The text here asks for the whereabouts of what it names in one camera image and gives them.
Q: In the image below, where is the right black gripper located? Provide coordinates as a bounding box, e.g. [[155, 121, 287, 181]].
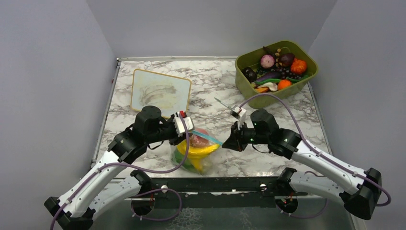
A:
[[223, 120, 270, 152]]

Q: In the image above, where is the clear zip top bag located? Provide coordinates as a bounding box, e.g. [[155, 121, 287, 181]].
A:
[[171, 128, 223, 174]]

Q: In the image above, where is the green lettuce leaf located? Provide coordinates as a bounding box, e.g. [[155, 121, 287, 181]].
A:
[[172, 149, 199, 173]]

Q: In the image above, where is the pink peach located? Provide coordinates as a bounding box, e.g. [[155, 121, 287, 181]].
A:
[[190, 128, 211, 148]]

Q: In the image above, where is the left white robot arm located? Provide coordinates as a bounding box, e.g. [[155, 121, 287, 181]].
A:
[[44, 105, 194, 230]]

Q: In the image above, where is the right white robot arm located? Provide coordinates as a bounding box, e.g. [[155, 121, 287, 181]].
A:
[[222, 109, 382, 220]]

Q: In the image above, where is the green white pen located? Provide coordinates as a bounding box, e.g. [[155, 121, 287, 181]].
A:
[[214, 97, 233, 111]]

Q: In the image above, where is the orange carrot slice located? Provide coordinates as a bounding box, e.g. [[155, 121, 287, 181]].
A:
[[255, 87, 269, 93]]

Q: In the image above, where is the white mushroom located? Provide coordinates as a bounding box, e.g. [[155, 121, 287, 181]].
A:
[[257, 83, 277, 92]]

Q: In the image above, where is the dark plum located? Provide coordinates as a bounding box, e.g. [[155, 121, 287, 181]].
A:
[[242, 67, 258, 83]]

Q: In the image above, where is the green chili pepper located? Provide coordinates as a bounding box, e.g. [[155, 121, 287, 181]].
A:
[[254, 79, 281, 86]]

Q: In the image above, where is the purple eggplant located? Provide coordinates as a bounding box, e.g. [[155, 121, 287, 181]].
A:
[[256, 72, 281, 81]]

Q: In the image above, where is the orange tangerine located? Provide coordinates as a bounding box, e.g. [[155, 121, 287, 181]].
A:
[[277, 79, 293, 90]]

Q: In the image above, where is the olive green plastic bin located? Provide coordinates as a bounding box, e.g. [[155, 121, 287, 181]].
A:
[[235, 40, 318, 109]]

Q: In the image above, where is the dark grape bunch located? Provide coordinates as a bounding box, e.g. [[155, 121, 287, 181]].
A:
[[276, 67, 302, 80]]

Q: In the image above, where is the pink purple onion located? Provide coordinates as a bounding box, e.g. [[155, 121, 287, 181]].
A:
[[260, 54, 275, 69]]

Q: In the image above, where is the dark purple avocado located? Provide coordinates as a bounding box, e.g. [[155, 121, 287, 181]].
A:
[[278, 53, 295, 67]]

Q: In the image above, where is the bumpy orange fruit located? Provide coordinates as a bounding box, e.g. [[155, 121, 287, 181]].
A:
[[291, 58, 307, 75]]

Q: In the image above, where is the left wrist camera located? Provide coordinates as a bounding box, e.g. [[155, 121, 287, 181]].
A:
[[173, 111, 195, 137]]

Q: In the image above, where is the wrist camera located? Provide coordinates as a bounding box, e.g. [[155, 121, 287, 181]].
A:
[[173, 111, 195, 137], [231, 105, 247, 130]]

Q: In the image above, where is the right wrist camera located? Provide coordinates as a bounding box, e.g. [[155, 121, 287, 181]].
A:
[[231, 105, 247, 130]]

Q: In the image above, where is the small whiteboard yellow frame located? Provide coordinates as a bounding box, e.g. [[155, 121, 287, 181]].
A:
[[130, 69, 192, 118]]

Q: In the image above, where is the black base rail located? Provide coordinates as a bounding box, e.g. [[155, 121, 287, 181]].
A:
[[131, 176, 307, 210]]

